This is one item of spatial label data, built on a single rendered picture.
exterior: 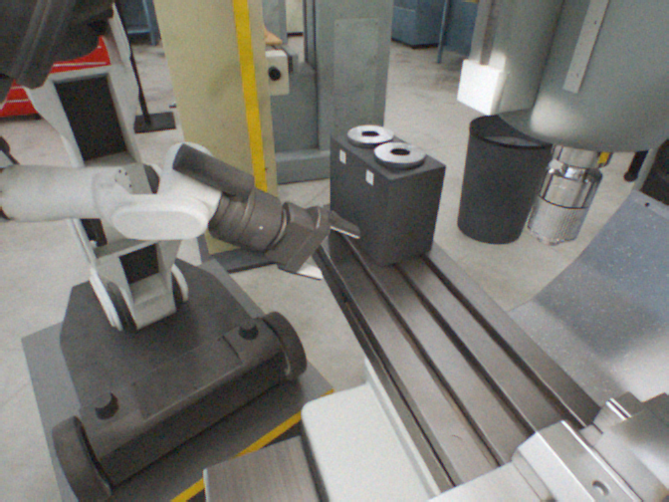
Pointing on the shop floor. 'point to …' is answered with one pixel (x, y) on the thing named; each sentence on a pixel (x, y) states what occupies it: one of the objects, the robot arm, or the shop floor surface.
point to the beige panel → (222, 97)
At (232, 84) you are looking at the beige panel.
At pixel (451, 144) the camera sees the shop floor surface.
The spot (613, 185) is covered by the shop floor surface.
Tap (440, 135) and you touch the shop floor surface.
